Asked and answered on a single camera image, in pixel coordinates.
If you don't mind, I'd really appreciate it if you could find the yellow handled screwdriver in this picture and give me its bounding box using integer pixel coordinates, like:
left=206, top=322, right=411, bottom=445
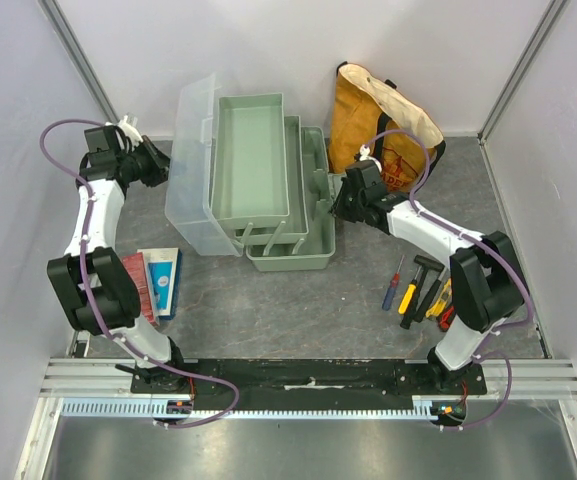
left=398, top=266, right=423, bottom=315

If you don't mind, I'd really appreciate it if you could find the claw hammer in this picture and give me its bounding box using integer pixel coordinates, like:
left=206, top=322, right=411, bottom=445
left=413, top=267, right=449, bottom=323

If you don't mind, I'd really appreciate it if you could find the blue cable duct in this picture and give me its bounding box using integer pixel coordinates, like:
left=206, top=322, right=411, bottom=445
left=61, top=398, right=438, bottom=421

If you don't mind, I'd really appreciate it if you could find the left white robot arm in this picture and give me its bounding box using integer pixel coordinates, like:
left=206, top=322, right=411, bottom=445
left=47, top=116, right=190, bottom=393

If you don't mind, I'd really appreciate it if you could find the yellow utility knife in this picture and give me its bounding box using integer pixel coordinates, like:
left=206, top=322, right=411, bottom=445
left=426, top=279, right=452, bottom=318

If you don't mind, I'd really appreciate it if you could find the red box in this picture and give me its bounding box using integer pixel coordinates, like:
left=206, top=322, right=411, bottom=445
left=121, top=252, right=159, bottom=326

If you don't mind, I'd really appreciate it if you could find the red black utility knife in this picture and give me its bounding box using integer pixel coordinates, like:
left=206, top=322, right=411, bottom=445
left=438, top=304, right=456, bottom=332

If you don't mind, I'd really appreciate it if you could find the aluminium frame rail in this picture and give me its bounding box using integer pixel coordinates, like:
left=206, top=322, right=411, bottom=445
left=40, top=358, right=577, bottom=400

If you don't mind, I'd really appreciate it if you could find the yellow tote bag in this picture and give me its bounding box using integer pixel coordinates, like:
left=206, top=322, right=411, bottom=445
left=328, top=62, right=446, bottom=192

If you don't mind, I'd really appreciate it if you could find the blue white box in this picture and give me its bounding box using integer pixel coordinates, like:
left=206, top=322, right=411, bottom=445
left=139, top=248, right=182, bottom=321

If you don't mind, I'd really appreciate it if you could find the green plastic tool box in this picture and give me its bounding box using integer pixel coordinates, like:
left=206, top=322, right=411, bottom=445
left=164, top=75, right=336, bottom=273

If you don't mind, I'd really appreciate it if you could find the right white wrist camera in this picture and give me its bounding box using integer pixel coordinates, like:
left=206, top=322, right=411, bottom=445
left=354, top=145, right=382, bottom=171

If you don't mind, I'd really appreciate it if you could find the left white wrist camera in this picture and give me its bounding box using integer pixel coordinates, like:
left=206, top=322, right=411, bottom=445
left=114, top=114, right=143, bottom=146

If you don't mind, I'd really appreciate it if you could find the blue red screwdriver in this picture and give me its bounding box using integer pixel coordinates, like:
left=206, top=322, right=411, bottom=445
left=381, top=256, right=405, bottom=311

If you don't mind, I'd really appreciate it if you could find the black rubber mallet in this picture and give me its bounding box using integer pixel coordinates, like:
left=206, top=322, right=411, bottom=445
left=400, top=255, right=443, bottom=330

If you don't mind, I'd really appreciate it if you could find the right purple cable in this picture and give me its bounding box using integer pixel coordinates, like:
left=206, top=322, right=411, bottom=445
left=360, top=128, right=535, bottom=431

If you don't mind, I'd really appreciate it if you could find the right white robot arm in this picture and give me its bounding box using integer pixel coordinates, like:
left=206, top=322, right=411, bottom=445
left=331, top=159, right=534, bottom=394

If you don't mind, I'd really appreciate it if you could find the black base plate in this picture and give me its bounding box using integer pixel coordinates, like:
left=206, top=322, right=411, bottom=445
left=126, top=359, right=487, bottom=418

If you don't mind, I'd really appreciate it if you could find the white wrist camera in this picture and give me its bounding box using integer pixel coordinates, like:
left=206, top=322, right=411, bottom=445
left=354, top=145, right=382, bottom=171
left=114, top=114, right=143, bottom=146

